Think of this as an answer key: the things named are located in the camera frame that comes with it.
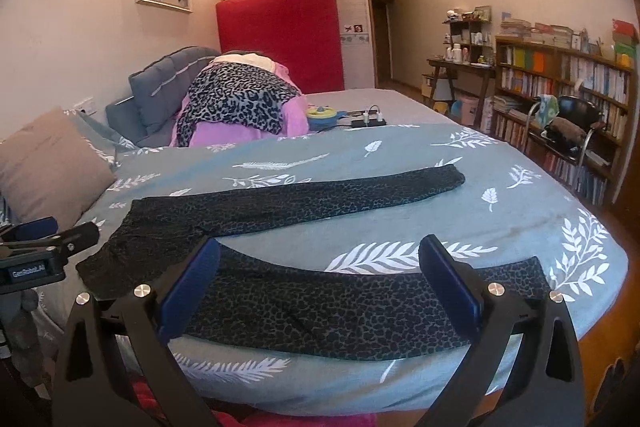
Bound dark leopard print pants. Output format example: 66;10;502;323
77;165;559;363

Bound beige pillow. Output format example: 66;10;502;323
1;107;116;230

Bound blue padded headboard cushion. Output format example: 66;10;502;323
105;46;219;147

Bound teal leaf print bedspread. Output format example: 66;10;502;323
37;122;630;417

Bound leopard print garment pile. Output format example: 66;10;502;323
175;62;300;147

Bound black metal chair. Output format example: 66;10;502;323
521;95;605;184

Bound pink purple blanket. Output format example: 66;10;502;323
170;54;309;147

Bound yellow blue toy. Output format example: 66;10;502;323
306;105;348;132

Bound black power strip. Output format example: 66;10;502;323
338;104;387;129

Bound wooden bookshelf with books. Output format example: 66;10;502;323
490;18;637;207

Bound dark wooden desk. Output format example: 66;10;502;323
422;58;496;129

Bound red wardrobe panel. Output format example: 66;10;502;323
216;0;345;94

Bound small desktop shelf with items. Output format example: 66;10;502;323
444;5;495;65

